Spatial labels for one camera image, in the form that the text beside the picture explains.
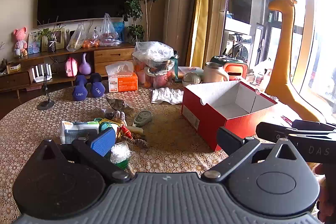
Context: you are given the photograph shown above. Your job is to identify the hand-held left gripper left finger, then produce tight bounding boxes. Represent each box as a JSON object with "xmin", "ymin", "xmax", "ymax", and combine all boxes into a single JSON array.
[{"xmin": 34, "ymin": 126, "xmax": 132, "ymax": 184}]

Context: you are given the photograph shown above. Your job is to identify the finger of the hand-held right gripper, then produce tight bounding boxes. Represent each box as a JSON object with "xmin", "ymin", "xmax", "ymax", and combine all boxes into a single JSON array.
[
  {"xmin": 292, "ymin": 120, "xmax": 336, "ymax": 131},
  {"xmin": 255, "ymin": 122, "xmax": 336, "ymax": 144}
]

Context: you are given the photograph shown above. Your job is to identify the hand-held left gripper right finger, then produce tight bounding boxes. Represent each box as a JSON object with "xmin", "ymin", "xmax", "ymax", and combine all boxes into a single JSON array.
[{"xmin": 201, "ymin": 126, "xmax": 303, "ymax": 183}]

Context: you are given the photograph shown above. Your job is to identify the small red packet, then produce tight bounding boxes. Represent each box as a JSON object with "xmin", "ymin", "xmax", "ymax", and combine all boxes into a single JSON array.
[{"xmin": 117, "ymin": 126, "xmax": 132, "ymax": 139}]

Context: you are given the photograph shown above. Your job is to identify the brown braided cord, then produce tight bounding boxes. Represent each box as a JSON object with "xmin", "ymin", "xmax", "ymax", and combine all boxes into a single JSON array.
[{"xmin": 123, "ymin": 135, "xmax": 149, "ymax": 147}]

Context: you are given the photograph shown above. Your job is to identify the red cardboard shoe box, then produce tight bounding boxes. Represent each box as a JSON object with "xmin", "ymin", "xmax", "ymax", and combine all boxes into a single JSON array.
[{"xmin": 181, "ymin": 80, "xmax": 279, "ymax": 152}]

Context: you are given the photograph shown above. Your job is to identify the brown foil packet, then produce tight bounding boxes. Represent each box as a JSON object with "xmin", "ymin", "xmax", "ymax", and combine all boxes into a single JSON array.
[{"xmin": 106, "ymin": 97, "xmax": 133, "ymax": 110}]

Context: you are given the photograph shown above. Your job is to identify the grey green round device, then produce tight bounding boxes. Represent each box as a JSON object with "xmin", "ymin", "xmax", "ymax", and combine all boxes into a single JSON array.
[{"xmin": 132, "ymin": 110, "xmax": 153, "ymax": 128}]

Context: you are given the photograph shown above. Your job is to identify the person's right hand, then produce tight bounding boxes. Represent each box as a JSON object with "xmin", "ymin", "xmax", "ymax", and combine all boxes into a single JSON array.
[{"xmin": 314, "ymin": 163, "xmax": 336, "ymax": 223}]

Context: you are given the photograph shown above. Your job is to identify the purple dumbbell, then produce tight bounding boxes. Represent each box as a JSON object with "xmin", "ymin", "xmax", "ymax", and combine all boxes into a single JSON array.
[
  {"xmin": 88, "ymin": 72, "xmax": 106, "ymax": 95},
  {"xmin": 72, "ymin": 75, "xmax": 88, "ymax": 102}
]

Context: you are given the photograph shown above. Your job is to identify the orange tissue box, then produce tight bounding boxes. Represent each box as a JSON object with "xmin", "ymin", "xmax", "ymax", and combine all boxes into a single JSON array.
[{"xmin": 105, "ymin": 61, "xmax": 139, "ymax": 93}]

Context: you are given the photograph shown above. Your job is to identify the white plastic bag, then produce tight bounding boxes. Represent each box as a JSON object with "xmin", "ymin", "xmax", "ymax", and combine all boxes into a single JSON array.
[{"xmin": 252, "ymin": 58, "xmax": 273, "ymax": 83}]

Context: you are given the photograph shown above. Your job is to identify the black phone stand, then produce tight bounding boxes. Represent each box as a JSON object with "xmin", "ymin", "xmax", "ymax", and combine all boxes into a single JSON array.
[{"xmin": 37, "ymin": 73, "xmax": 55, "ymax": 111}]

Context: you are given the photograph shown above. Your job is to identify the beige round container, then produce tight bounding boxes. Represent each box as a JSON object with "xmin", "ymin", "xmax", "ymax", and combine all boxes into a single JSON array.
[{"xmin": 182, "ymin": 72, "xmax": 202, "ymax": 86}]

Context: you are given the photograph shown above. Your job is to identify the orange storage box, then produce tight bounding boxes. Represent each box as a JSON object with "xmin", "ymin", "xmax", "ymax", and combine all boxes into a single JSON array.
[{"xmin": 223, "ymin": 61, "xmax": 248, "ymax": 81}]

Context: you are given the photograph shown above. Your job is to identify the yellow giraffe toy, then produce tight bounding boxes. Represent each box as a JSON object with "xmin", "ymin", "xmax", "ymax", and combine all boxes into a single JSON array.
[{"xmin": 264, "ymin": 0, "xmax": 328, "ymax": 123}]

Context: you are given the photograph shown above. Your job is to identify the purple kettlebell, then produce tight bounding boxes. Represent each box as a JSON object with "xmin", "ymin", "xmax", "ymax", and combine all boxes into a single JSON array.
[{"xmin": 79, "ymin": 52, "xmax": 92, "ymax": 75}]

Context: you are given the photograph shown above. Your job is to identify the white crumpled cloth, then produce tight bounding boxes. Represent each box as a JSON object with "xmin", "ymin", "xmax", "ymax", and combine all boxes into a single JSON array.
[{"xmin": 151, "ymin": 88, "xmax": 184, "ymax": 105}]

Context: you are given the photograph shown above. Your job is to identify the small pink bag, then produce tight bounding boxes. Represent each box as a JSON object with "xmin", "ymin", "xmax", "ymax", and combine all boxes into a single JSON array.
[{"xmin": 64, "ymin": 57, "xmax": 78, "ymax": 77}]

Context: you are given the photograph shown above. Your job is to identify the clear plastic box colourful contents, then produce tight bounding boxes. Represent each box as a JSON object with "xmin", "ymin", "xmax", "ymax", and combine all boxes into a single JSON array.
[{"xmin": 177, "ymin": 66, "xmax": 205, "ymax": 80}]

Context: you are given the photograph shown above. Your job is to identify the clear gift bag green ribbon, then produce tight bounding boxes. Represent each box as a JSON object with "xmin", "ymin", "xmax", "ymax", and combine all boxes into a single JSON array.
[{"xmin": 133, "ymin": 56, "xmax": 179, "ymax": 89}]

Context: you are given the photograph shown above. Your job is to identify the washing machine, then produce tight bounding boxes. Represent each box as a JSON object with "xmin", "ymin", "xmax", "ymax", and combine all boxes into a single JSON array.
[{"xmin": 228, "ymin": 40, "xmax": 250, "ymax": 62}]

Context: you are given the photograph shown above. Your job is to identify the wooden television cabinet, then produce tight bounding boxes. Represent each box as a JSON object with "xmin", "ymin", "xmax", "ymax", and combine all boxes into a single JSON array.
[{"xmin": 0, "ymin": 43, "xmax": 137, "ymax": 98}]

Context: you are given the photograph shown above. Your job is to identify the white router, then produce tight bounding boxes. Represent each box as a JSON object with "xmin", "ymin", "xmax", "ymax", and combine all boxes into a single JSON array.
[{"xmin": 31, "ymin": 63, "xmax": 53, "ymax": 83}]

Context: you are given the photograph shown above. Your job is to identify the plastic bag of oranges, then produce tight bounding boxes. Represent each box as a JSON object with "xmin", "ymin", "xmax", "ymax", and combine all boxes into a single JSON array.
[{"xmin": 81, "ymin": 28, "xmax": 101, "ymax": 48}]

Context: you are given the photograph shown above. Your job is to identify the clear plastic bag with bowl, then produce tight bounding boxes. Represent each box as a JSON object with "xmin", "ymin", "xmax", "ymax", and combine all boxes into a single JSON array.
[{"xmin": 133, "ymin": 41, "xmax": 175, "ymax": 69}]

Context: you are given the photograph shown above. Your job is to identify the clear plastic bag with fruit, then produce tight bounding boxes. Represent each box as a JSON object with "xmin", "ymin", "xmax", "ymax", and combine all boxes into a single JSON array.
[{"xmin": 66, "ymin": 24, "xmax": 86, "ymax": 52}]

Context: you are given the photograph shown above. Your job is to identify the small plant in dark vase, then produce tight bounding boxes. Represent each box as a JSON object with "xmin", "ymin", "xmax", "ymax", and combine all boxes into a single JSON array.
[{"xmin": 37, "ymin": 17, "xmax": 66, "ymax": 53}]

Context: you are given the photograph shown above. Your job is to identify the clear plastic bag red food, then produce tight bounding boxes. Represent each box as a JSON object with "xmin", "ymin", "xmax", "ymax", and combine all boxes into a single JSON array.
[{"xmin": 98, "ymin": 13, "xmax": 122, "ymax": 46}]

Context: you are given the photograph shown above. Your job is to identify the white cabinet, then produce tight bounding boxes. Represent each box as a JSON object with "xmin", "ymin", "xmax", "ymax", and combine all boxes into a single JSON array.
[{"xmin": 225, "ymin": 18, "xmax": 252, "ymax": 34}]

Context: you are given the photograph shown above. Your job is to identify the blue packet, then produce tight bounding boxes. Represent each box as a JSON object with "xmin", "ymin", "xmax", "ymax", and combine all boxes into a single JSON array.
[{"xmin": 112, "ymin": 21, "xmax": 126, "ymax": 42}]

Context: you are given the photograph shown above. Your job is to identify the small box on cabinet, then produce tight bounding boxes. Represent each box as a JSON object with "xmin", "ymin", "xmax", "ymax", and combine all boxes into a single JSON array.
[{"xmin": 7, "ymin": 62, "xmax": 21, "ymax": 74}]

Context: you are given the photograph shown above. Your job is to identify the yellow curtain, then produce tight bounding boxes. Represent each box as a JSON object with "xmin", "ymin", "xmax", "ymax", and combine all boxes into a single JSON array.
[{"xmin": 185, "ymin": 0, "xmax": 214, "ymax": 69}]

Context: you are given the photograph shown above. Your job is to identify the pink bunny plush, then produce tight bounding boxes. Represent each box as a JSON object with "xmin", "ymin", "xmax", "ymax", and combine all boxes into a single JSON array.
[{"xmin": 13, "ymin": 27, "xmax": 28, "ymax": 57}]

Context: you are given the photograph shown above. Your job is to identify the white standing air conditioner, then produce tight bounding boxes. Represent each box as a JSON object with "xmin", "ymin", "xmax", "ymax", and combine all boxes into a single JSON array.
[{"xmin": 163, "ymin": 0, "xmax": 195, "ymax": 52}]

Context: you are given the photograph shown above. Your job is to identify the beige mug with handle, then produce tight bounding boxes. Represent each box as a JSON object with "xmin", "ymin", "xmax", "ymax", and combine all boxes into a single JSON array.
[{"xmin": 203, "ymin": 62, "xmax": 230, "ymax": 83}]

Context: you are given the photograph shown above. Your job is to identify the wooden picture frame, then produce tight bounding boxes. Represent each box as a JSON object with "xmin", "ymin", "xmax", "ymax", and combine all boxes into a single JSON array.
[{"xmin": 54, "ymin": 28, "xmax": 66, "ymax": 50}]

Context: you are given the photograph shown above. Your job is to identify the photo frame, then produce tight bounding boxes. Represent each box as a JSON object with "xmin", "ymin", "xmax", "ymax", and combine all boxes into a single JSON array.
[{"xmin": 28, "ymin": 30, "xmax": 42, "ymax": 54}]

